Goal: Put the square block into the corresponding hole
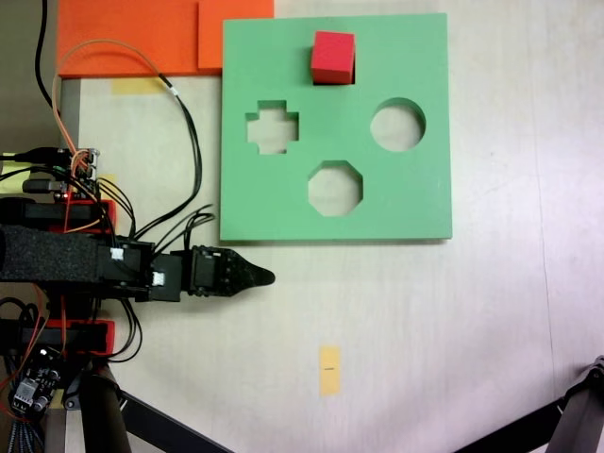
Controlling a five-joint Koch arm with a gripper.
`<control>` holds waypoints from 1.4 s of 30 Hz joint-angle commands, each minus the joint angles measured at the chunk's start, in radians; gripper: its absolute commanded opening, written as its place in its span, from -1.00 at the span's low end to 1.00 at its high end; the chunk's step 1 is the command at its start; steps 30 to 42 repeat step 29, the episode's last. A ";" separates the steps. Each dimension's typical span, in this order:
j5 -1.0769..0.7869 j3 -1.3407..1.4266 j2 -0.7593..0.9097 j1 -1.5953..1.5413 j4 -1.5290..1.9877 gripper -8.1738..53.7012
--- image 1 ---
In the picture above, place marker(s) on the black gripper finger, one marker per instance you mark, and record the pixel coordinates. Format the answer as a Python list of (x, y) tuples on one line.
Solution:
[(236, 283), (236, 264)]

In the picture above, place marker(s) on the red square block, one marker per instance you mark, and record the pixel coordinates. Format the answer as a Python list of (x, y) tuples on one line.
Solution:
[(332, 52)]

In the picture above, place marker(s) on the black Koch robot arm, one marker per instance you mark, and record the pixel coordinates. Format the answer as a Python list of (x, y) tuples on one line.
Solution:
[(56, 255)]

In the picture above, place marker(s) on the small yellow tape square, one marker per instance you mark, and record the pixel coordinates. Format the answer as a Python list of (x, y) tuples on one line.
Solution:
[(109, 179)]

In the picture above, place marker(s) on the large orange foam block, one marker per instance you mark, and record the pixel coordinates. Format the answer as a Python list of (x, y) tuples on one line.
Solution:
[(127, 38)]

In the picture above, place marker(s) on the red table clamp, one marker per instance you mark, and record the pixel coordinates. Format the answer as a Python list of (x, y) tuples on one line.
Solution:
[(109, 210), (109, 337)]

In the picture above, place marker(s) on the yellow tape marker strip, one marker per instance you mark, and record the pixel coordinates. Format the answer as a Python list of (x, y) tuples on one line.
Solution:
[(330, 373)]

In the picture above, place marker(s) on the black tripod leg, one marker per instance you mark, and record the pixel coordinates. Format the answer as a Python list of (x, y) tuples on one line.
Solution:
[(104, 420), (580, 410)]

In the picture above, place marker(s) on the green shape sorting board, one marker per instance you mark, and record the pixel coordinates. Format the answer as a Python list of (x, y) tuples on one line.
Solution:
[(415, 198)]

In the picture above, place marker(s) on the wide yellow tape piece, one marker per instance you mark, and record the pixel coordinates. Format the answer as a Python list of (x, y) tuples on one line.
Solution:
[(134, 86)]

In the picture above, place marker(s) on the small black circuit board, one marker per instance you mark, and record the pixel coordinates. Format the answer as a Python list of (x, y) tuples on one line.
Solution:
[(33, 382)]

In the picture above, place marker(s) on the yellow sticky note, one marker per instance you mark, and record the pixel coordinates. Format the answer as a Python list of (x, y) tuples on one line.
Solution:
[(9, 170)]

